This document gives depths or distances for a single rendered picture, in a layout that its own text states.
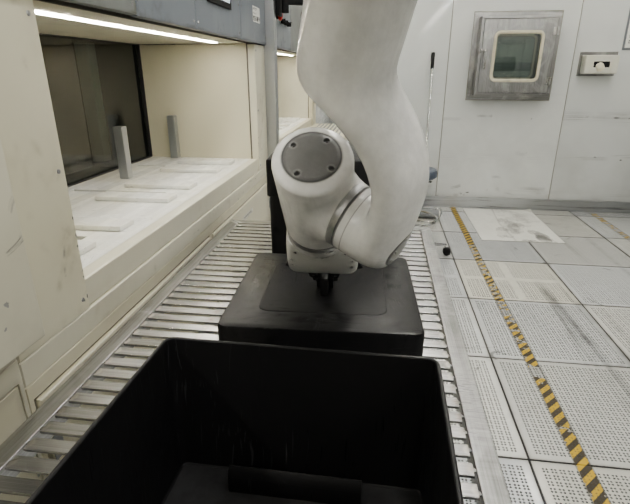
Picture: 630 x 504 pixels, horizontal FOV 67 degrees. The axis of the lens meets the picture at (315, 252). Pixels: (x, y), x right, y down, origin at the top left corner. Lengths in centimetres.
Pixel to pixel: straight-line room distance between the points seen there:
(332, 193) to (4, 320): 40
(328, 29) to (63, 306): 59
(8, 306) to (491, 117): 425
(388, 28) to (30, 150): 52
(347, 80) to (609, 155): 457
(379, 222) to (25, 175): 49
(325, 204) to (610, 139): 450
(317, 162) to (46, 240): 44
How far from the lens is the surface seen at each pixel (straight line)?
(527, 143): 468
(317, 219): 50
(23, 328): 68
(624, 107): 490
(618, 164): 497
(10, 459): 71
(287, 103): 338
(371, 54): 40
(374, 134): 42
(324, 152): 48
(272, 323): 67
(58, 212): 80
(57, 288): 80
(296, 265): 68
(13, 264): 65
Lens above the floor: 119
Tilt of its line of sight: 21 degrees down
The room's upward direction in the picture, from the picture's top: straight up
